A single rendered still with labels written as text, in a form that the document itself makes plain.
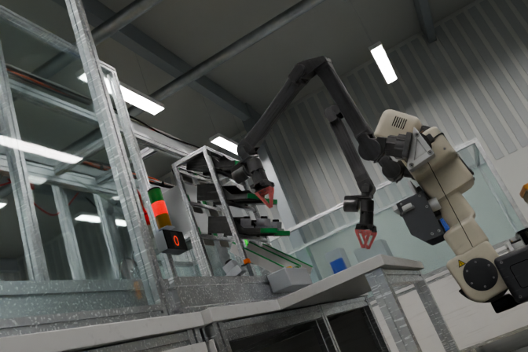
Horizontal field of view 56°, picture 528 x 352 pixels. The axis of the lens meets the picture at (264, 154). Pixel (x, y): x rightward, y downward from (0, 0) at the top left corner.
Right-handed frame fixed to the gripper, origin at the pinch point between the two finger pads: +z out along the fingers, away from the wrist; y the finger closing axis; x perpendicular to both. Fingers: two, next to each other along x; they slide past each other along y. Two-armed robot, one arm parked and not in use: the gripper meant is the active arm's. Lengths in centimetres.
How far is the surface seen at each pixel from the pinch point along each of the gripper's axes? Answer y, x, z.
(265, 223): -21.7, -12.1, -0.2
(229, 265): 7.1, -20.8, 15.7
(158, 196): 25.5, -29.8, -14.3
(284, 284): 23.7, 3.3, 32.0
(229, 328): 72, 6, 42
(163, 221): 26.2, -30.5, -4.4
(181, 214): -100, -93, -50
